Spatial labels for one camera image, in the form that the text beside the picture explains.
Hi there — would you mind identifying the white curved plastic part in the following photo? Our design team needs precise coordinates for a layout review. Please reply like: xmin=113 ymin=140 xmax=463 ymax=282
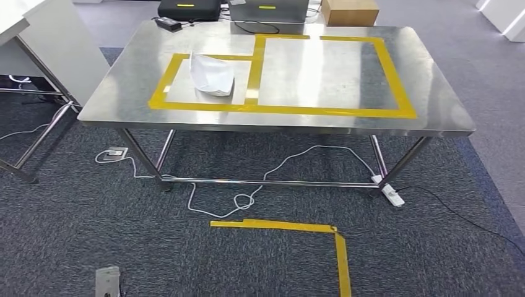
xmin=189 ymin=52 xmax=235 ymax=98

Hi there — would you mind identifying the steel workbench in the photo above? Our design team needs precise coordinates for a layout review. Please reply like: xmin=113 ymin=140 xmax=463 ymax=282
xmin=77 ymin=20 xmax=477 ymax=197

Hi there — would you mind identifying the grey laptop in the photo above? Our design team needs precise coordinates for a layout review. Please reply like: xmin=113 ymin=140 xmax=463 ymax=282
xmin=228 ymin=0 xmax=309 ymax=24

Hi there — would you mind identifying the white power strip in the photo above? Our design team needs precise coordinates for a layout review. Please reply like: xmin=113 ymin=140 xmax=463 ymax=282
xmin=371 ymin=174 xmax=406 ymax=208

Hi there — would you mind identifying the yellow floor tape strip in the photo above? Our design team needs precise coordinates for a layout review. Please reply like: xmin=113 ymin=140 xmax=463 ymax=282
xmin=210 ymin=218 xmax=353 ymax=297

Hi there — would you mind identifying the floor socket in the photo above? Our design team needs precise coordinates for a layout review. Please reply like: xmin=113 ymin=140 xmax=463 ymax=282
xmin=102 ymin=147 xmax=129 ymax=161

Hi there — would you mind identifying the black power adapter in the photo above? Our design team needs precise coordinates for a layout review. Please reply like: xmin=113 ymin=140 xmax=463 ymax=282
xmin=154 ymin=16 xmax=183 ymax=32

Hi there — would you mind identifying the black carrying case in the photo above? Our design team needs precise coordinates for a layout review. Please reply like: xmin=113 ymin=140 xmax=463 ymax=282
xmin=157 ymin=0 xmax=222 ymax=22

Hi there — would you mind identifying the brown cardboard box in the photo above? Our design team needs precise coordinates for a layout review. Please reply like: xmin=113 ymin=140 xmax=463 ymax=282
xmin=320 ymin=0 xmax=380 ymax=27

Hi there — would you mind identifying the white steel table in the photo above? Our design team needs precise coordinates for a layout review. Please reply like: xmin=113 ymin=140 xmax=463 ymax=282
xmin=0 ymin=0 xmax=111 ymax=184

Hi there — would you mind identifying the white cabinet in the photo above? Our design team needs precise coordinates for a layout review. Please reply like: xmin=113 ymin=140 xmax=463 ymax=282
xmin=475 ymin=0 xmax=525 ymax=43

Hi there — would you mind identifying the white cable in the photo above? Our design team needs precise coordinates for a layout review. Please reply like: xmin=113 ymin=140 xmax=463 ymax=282
xmin=0 ymin=104 xmax=75 ymax=142
xmin=95 ymin=145 xmax=380 ymax=219

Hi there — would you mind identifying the black cable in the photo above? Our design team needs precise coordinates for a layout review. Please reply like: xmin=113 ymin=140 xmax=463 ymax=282
xmin=396 ymin=185 xmax=525 ymax=247
xmin=180 ymin=18 xmax=281 ymax=35

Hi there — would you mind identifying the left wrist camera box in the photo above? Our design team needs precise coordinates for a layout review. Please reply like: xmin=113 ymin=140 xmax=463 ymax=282
xmin=95 ymin=266 xmax=122 ymax=297

